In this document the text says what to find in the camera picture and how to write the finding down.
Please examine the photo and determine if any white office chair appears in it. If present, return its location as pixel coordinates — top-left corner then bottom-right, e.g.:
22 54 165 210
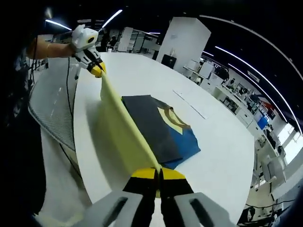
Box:
259 157 287 188

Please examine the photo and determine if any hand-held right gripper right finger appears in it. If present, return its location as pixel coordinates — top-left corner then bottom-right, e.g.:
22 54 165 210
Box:
160 167 235 227

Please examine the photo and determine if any white counter row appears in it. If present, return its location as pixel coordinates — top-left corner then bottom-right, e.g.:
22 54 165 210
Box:
183 66 263 133

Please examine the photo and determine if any black cabinet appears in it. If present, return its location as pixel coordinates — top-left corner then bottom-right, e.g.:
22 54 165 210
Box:
161 54 177 70

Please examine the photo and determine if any grey mesh office chair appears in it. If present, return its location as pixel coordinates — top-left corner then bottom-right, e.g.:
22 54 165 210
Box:
27 70 79 152

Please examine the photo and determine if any white square pillar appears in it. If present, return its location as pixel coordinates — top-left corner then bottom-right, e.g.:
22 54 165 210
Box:
156 17 212 70

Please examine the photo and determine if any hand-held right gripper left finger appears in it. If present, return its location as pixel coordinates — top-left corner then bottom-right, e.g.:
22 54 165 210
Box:
78 167 159 227

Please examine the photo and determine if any blue storage box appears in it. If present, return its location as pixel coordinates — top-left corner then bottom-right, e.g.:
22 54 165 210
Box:
257 116 268 131

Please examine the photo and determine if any black cable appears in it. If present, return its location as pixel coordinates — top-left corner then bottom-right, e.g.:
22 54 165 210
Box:
65 56 84 181

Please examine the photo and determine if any yellow blue grey garment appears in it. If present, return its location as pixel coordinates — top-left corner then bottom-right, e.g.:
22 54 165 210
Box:
96 70 201 172

